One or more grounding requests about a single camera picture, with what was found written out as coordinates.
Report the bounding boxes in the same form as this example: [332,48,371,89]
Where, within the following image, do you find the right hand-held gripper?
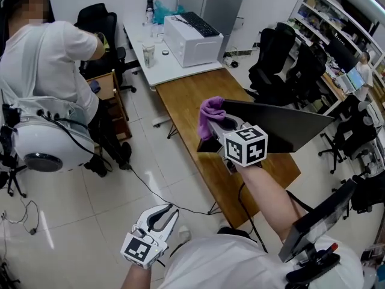
[207,114,268,174]

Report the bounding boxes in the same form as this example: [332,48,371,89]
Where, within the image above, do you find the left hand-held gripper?
[120,204,180,270]

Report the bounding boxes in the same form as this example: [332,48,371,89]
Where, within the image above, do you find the purple cloth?
[198,96,227,141]

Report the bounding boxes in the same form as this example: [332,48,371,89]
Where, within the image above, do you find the black computer monitor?
[197,99,335,155]

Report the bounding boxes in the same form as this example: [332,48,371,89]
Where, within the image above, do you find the person's right forearm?
[237,161,307,243]

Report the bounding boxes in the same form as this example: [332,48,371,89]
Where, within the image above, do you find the person's left forearm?
[120,263,157,289]

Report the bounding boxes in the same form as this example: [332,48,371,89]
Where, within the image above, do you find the person's left white shoe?
[177,225,193,243]

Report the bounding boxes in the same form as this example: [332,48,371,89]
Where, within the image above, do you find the wooden table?
[155,67,301,230]

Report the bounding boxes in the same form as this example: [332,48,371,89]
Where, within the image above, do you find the black office chair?
[74,3,138,95]
[285,42,328,108]
[248,27,297,102]
[350,173,385,214]
[318,101,380,174]

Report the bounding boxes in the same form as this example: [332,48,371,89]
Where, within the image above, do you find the person's black trousers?
[168,226,259,258]

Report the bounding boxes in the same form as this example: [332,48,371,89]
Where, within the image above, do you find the person's white shirt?
[164,233,365,289]

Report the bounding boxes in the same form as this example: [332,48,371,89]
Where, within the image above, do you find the white table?
[123,19,225,128]

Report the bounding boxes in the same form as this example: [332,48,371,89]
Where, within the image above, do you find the black keyboard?
[179,11,221,38]

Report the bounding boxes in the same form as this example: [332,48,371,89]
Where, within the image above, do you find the green drink bottles pack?
[141,42,156,69]

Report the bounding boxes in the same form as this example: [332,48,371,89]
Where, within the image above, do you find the white-legged wooden-top desk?
[293,55,347,117]

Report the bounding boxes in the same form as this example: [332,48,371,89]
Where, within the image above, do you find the silver fridge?
[177,0,250,60]

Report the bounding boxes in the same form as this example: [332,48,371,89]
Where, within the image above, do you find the small wooden cabinet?
[85,69,133,141]

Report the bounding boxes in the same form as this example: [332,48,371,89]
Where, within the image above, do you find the teal plastic bag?
[153,0,186,25]

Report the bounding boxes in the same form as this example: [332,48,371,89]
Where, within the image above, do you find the black flat screen panel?
[278,178,358,263]

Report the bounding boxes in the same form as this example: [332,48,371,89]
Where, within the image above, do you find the open laptop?
[336,67,366,93]

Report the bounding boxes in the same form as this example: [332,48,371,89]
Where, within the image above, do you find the white shelf unit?
[288,0,385,81]

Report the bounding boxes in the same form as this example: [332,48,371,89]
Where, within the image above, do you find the yellow-green backpack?
[97,31,109,54]

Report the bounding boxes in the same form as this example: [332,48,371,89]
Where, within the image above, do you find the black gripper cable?
[238,182,268,252]

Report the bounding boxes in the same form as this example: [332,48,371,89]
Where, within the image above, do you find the black mount with red tip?
[285,242,341,284]

